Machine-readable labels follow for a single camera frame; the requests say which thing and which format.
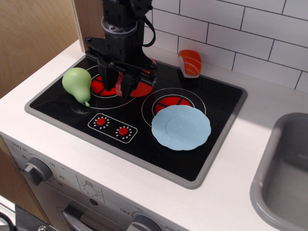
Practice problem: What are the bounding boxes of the red plastic toy cup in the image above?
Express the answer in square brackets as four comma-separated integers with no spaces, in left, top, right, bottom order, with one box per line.
[115,59,157,97]

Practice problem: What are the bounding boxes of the grey oven knob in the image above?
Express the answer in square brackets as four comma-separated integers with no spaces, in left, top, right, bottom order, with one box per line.
[127,215,161,231]

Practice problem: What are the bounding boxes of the grey oven door handle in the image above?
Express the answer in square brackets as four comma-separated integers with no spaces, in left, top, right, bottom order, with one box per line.
[62,205,97,231]

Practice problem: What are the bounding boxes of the black cable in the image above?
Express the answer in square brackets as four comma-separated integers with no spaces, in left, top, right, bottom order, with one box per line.
[141,7,156,48]

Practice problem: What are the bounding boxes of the grey toy sink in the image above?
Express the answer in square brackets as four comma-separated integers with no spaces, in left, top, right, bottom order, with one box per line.
[250,113,308,231]

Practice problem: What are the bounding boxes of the black metal base plate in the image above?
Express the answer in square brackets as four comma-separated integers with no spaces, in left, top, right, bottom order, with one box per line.
[0,205,56,231]

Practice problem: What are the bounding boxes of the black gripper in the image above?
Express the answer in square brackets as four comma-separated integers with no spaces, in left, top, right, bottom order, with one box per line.
[84,33,157,98]

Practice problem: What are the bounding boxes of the green toy pear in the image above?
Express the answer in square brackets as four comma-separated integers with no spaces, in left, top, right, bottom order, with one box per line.
[62,67,91,107]

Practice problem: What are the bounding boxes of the black toy stove top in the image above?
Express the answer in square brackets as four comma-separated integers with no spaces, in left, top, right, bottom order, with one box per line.
[25,57,247,189]

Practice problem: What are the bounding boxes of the salmon sushi toy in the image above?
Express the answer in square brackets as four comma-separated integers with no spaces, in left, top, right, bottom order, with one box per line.
[178,50,202,78]

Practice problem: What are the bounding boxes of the grey timer knob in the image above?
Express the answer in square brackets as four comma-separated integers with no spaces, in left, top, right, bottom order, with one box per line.
[24,158,52,186]

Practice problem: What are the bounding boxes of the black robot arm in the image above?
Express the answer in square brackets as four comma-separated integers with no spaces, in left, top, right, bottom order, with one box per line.
[84,0,157,98]

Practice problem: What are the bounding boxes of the light blue toy plate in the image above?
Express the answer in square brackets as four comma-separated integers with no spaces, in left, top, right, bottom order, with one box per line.
[152,105,211,151]

